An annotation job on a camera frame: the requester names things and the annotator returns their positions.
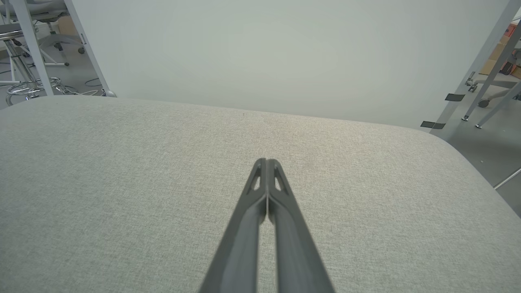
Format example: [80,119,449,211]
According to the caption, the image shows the white partition panel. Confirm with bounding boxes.
[64,0,512,131]

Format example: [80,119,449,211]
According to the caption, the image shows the chrome bar stool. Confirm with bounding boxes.
[0,22,63,105]

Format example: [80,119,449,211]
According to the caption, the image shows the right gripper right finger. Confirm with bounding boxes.
[267,159,335,293]

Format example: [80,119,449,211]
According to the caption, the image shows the thin metal rod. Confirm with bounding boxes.
[494,167,521,190]

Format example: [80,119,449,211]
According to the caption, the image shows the grey metal stand leg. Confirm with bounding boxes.
[475,81,521,129]
[462,24,521,122]

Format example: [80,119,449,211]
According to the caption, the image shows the grey metal frame post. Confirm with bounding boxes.
[431,0,521,141]

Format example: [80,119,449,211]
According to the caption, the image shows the brown cardboard box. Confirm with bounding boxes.
[479,20,521,80]

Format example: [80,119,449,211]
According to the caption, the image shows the grey office chair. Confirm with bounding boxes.
[0,0,86,68]

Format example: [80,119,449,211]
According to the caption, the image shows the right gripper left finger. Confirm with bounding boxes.
[199,159,268,293]

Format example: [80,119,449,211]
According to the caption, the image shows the white frame post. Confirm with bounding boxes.
[10,0,54,96]

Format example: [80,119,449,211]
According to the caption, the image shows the wheeled chair base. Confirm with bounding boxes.
[466,72,521,109]

